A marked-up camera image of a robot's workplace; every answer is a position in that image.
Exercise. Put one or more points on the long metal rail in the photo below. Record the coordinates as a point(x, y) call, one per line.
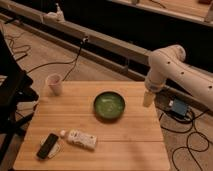
point(119, 31)

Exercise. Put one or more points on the white card under phone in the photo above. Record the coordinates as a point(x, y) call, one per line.
point(54, 150)

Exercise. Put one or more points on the green bowl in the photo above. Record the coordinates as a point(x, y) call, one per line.
point(109, 105)

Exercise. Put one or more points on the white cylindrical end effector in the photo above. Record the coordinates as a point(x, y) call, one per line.
point(148, 98)

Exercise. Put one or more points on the black chair frame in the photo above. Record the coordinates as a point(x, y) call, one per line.
point(14, 89)

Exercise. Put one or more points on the blue power box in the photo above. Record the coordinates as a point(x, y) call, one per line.
point(178, 107)

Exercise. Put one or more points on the white plastic bottle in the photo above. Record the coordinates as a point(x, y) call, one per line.
point(79, 138)

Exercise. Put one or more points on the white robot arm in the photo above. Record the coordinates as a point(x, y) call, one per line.
point(167, 63)

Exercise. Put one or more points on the white object on rail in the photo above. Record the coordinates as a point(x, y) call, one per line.
point(58, 15)

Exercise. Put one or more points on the black smartphone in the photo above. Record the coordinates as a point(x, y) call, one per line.
point(47, 146)

